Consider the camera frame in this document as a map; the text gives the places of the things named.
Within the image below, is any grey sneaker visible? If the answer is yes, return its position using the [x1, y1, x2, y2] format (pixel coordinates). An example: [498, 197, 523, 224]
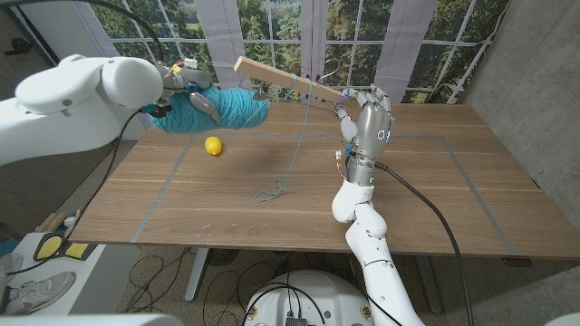
[0, 252, 24, 284]
[5, 271, 77, 316]

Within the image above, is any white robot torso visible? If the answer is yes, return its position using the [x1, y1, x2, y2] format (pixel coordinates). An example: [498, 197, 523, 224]
[244, 270, 376, 326]

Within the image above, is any black floor cable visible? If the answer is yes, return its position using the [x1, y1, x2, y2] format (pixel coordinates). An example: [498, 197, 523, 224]
[121, 248, 291, 326]

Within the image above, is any printed window backdrop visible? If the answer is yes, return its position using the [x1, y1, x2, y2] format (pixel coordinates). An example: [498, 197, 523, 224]
[88, 0, 511, 119]

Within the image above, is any round black floor fan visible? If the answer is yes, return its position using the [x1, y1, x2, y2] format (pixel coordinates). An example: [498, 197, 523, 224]
[206, 248, 240, 267]

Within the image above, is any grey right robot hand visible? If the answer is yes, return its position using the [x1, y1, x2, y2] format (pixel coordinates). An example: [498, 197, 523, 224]
[333, 83, 395, 187]

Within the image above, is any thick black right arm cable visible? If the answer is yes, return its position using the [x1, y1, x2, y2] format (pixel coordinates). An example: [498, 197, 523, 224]
[372, 160, 475, 326]

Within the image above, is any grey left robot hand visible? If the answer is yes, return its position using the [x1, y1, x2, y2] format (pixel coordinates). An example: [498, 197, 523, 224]
[153, 61, 223, 127]

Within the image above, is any wooden rod with metal hook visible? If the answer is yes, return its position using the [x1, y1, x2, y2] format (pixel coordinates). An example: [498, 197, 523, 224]
[233, 55, 359, 110]

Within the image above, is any yellow black foot pedal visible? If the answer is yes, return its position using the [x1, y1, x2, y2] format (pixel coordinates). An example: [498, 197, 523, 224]
[34, 233, 99, 263]

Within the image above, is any yellow lemon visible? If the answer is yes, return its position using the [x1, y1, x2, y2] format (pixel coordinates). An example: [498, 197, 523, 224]
[204, 136, 223, 157]

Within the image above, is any teal yarn skein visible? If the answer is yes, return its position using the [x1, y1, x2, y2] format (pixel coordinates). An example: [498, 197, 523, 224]
[149, 72, 314, 204]

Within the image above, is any white table leg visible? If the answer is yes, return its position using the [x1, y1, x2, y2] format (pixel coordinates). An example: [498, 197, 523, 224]
[184, 247, 210, 302]

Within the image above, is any wooden floor block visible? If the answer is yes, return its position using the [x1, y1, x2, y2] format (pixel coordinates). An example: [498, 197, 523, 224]
[34, 211, 68, 234]

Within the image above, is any black torso cable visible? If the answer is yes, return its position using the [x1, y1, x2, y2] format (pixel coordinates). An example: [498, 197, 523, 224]
[264, 271, 327, 326]

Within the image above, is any white floor board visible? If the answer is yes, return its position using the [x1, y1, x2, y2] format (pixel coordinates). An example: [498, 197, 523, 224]
[0, 233, 141, 316]

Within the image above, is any black wall hook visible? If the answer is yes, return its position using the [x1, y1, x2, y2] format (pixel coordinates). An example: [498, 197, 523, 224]
[4, 37, 34, 56]

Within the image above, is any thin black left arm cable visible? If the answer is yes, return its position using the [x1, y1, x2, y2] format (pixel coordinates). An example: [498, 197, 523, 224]
[6, 110, 144, 276]

